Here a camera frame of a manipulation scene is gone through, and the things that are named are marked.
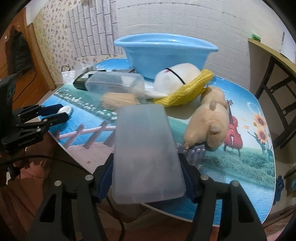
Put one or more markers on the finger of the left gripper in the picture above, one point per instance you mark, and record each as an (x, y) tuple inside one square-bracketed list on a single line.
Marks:
[(29, 112), (26, 134)]

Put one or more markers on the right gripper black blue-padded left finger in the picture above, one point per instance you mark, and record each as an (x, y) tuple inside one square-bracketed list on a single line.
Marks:
[(70, 208)]

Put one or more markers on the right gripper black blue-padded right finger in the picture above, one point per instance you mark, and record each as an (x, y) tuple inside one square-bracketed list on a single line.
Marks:
[(239, 220)]

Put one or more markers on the frosted plastic box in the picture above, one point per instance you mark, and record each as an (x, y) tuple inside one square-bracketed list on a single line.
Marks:
[(146, 167)]

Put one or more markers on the white small object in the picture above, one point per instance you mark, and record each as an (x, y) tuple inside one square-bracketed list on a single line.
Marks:
[(66, 109)]

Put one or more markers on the white plastic bag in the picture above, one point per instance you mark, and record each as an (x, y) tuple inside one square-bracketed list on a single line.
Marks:
[(69, 74)]

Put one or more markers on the black green box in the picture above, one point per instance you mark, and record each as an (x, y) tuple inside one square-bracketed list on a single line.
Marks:
[(80, 81)]

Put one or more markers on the pictorial table mat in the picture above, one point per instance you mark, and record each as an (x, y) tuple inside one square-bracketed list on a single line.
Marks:
[(247, 157)]

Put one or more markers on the clear box with toothpicks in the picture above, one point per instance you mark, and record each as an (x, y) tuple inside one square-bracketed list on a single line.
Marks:
[(116, 89)]

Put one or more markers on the beige plush bear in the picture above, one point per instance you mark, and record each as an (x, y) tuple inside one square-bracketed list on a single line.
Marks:
[(209, 123)]

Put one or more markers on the blue plastic basin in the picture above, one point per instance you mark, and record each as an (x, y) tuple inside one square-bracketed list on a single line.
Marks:
[(150, 53)]

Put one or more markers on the white yellow plush toy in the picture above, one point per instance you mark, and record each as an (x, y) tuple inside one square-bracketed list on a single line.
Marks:
[(178, 85)]

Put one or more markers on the green small box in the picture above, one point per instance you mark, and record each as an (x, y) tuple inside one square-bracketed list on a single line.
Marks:
[(256, 38)]

